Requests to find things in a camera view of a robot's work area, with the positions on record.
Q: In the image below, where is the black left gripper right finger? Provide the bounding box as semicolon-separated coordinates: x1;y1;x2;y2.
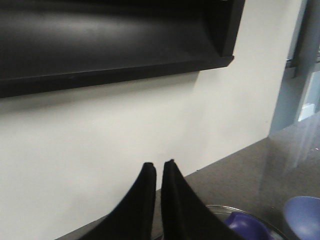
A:
161;159;242;240

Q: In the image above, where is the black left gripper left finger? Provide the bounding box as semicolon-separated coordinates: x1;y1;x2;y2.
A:
80;162;157;240

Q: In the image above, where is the glass pot lid blue knob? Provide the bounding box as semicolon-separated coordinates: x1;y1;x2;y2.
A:
205;205;287;240

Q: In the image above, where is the light blue ceramic bowl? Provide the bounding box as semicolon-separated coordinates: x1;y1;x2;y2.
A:
282;196;320;240

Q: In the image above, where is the black range hood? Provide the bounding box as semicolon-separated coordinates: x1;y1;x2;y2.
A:
0;0;245;98

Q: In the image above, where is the grey window frame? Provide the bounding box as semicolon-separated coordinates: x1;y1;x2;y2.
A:
284;0;320;80

